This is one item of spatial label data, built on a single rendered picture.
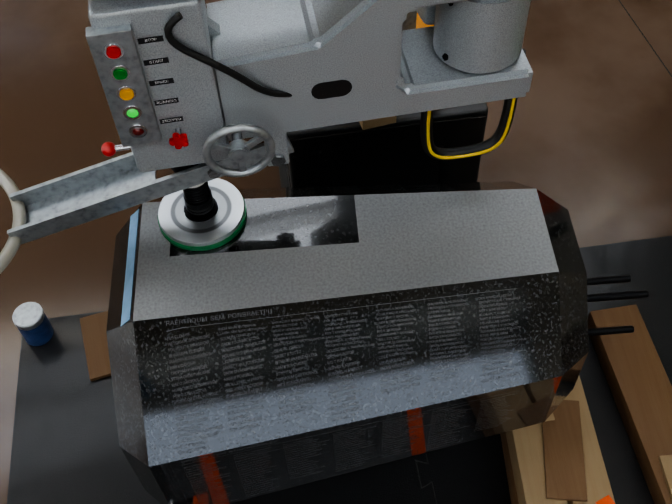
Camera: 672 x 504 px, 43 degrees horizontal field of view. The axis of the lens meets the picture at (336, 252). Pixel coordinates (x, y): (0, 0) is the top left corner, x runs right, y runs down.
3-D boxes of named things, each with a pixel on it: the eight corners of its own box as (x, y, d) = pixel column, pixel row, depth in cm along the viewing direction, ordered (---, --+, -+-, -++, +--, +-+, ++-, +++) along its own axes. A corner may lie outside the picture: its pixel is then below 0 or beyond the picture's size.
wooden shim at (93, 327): (80, 320, 298) (79, 318, 297) (109, 312, 300) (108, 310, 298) (90, 381, 284) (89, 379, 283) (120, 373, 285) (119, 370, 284)
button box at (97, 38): (161, 132, 176) (130, 20, 153) (162, 141, 174) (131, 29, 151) (122, 138, 175) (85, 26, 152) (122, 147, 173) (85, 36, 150)
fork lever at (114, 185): (284, 103, 202) (277, 89, 198) (297, 163, 191) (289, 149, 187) (21, 194, 211) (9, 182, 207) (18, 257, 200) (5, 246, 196)
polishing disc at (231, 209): (193, 168, 222) (192, 165, 221) (261, 199, 215) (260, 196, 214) (141, 224, 212) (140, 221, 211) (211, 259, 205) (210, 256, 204)
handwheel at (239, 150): (273, 141, 188) (266, 90, 176) (279, 175, 182) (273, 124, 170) (204, 151, 187) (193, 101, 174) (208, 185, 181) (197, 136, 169)
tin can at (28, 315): (52, 345, 293) (40, 325, 282) (22, 348, 292) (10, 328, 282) (55, 320, 298) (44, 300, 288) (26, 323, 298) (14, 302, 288)
